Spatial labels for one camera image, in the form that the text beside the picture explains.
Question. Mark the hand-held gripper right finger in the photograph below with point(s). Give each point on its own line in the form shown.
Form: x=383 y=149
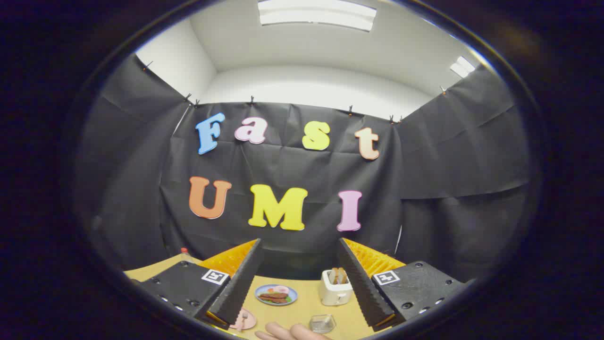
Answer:
x=358 y=288

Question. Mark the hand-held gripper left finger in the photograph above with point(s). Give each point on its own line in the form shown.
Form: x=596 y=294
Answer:
x=240 y=288

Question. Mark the toast bread slice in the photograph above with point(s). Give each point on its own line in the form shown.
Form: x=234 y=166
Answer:
x=342 y=276
x=333 y=276

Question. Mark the white toaster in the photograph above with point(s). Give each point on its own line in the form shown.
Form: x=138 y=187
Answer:
x=334 y=295

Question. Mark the brown meat strip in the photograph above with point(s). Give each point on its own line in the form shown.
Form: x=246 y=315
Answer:
x=276 y=300
x=273 y=295

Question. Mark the pink plate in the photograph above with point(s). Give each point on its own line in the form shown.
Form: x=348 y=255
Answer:
x=249 y=321

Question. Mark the pink ham slice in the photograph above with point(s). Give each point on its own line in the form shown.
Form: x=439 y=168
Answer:
x=281 y=289

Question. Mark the blue plate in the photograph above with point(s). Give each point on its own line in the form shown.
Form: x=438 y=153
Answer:
x=290 y=296

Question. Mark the small ceiling light panel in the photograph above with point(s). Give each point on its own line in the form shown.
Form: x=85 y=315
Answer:
x=462 y=66

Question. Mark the large ceiling light panel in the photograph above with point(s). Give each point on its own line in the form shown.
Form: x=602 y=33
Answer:
x=316 y=14

